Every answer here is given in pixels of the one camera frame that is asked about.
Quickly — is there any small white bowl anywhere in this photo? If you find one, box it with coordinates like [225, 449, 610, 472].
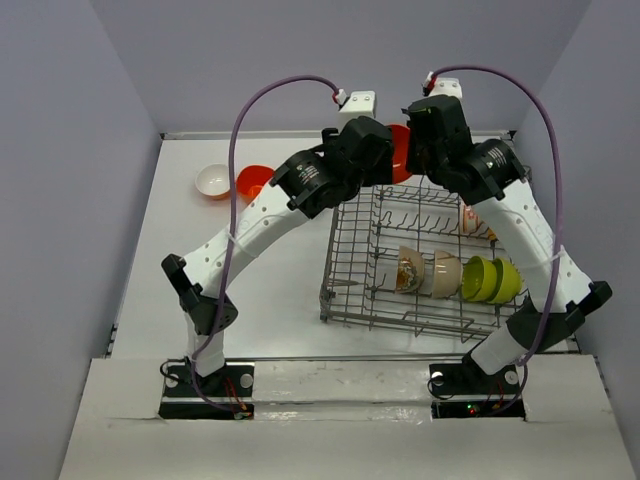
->
[195, 164, 230, 200]

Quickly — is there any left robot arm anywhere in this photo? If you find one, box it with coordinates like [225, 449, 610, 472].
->
[161, 116, 394, 395]

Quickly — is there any red white patterned bowl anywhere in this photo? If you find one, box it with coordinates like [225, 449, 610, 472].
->
[459, 202, 483, 235]

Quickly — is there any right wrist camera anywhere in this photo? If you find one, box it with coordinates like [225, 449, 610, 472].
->
[422, 72, 463, 100]

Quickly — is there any beige painted ceramic bowl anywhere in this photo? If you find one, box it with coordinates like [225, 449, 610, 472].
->
[395, 246, 425, 293]

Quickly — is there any orange square bowl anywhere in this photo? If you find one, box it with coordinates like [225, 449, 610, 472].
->
[236, 164, 274, 204]

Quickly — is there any lime green bowl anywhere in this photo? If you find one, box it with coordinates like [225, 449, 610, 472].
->
[487, 258, 522, 305]
[461, 256, 497, 302]

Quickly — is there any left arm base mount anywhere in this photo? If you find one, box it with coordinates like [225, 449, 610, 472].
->
[158, 359, 255, 421]

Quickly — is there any grey wire dish rack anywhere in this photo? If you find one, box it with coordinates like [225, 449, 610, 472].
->
[320, 181, 527, 342]

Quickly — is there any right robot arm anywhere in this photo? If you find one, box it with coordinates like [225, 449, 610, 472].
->
[404, 95, 612, 392]

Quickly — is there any orange round bowl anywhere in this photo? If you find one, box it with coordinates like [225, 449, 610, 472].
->
[389, 124, 412, 184]

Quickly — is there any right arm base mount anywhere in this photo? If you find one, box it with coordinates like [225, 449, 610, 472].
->
[427, 362, 526, 419]

